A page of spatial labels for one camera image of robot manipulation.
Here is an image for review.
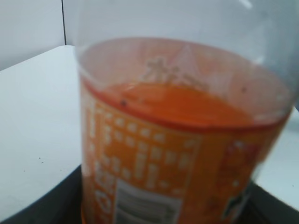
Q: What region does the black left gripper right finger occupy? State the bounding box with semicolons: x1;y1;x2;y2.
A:
242;184;299;224

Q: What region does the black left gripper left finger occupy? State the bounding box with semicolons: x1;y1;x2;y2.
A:
1;166;82;224

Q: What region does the orange soda plastic bottle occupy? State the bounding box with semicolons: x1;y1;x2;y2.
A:
75;0;299;224

